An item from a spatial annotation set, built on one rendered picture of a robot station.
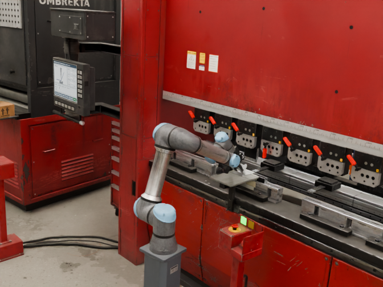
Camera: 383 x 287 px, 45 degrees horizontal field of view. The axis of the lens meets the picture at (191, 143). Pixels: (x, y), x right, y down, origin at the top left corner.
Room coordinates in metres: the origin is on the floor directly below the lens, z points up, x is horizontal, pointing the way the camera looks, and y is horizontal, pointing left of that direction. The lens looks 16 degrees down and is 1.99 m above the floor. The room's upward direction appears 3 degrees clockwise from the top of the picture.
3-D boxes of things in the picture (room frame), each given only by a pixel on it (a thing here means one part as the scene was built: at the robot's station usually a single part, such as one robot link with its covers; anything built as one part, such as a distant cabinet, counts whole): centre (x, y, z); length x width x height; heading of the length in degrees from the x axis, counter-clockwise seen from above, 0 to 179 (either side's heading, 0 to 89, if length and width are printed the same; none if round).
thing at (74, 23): (3.40, 0.83, 1.53); 0.51 x 0.25 x 0.85; 43
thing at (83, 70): (3.30, 0.86, 1.42); 0.45 x 0.12 x 0.36; 43
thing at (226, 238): (2.41, -0.32, 0.75); 0.20 x 0.16 x 0.18; 38
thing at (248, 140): (2.85, -0.37, 1.26); 0.15 x 0.09 x 0.17; 44
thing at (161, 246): (2.19, 0.12, 0.82); 0.15 x 0.15 x 0.10
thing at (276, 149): (2.71, -0.51, 1.26); 0.15 x 0.09 x 0.17; 44
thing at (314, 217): (2.36, -0.77, 0.89); 0.30 x 0.05 x 0.03; 44
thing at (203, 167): (3.23, 0.00, 0.92); 0.50 x 0.06 x 0.10; 44
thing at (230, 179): (2.73, -0.28, 1.00); 0.26 x 0.18 x 0.01; 134
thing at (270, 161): (2.94, -0.50, 1.01); 0.26 x 0.12 x 0.05; 134
